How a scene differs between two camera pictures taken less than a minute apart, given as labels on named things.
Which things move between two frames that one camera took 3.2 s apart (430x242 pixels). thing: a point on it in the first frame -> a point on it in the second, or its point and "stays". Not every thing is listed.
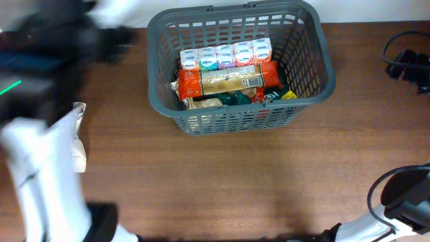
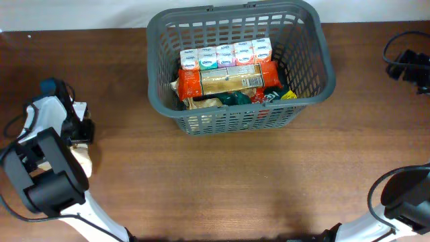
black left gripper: x=122 y=42 -> x=88 y=134
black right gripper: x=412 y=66 stays
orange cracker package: x=195 y=83 stays
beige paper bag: x=195 y=103 stays
